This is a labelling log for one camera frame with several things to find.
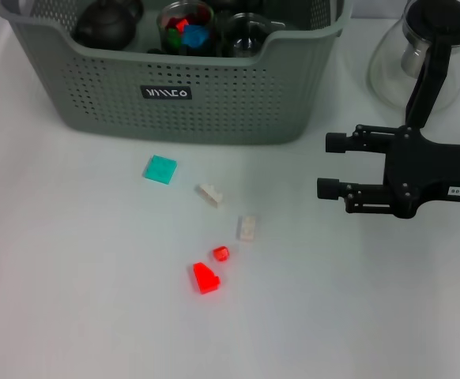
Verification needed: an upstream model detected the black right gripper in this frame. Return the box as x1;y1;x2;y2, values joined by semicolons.
316;124;460;220

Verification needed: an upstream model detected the orange-red sloped brick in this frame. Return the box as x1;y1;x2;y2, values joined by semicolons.
192;261;221;295

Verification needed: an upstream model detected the glass jar with bricks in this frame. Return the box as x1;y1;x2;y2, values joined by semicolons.
156;2;215;56

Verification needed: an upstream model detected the grey perforated storage bin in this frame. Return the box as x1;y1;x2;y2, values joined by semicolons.
0;0;353;146

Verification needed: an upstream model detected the white building brick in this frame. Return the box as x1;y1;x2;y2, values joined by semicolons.
194;183;224;208
236;215;259;242

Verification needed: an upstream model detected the cyan square building brick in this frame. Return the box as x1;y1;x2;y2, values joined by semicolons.
141;154;179;186

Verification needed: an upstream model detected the dark clay teapot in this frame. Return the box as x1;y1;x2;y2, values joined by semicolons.
71;0;144;51

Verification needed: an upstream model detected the glass pitcher black handle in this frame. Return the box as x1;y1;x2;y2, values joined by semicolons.
366;0;460;128

